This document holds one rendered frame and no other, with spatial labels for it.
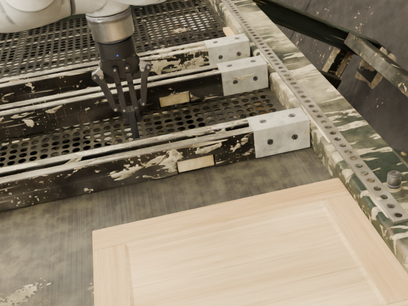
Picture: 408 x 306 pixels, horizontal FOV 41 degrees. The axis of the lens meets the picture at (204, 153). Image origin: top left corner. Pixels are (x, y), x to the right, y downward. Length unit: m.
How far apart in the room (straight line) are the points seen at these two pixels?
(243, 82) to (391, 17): 1.38
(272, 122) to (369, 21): 1.73
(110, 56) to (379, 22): 1.85
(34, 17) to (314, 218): 0.61
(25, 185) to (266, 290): 0.55
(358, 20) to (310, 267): 2.14
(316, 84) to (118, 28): 0.53
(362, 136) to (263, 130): 0.20
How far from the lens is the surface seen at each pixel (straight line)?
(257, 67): 1.44
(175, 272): 0.93
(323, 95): 1.32
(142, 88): 1.18
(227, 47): 1.60
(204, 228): 1.00
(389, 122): 2.46
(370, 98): 2.62
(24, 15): 1.02
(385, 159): 1.10
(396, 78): 2.23
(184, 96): 1.44
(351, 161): 1.08
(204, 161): 1.16
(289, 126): 1.17
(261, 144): 1.17
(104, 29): 1.10
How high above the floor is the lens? 1.52
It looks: 21 degrees down
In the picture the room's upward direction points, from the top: 75 degrees counter-clockwise
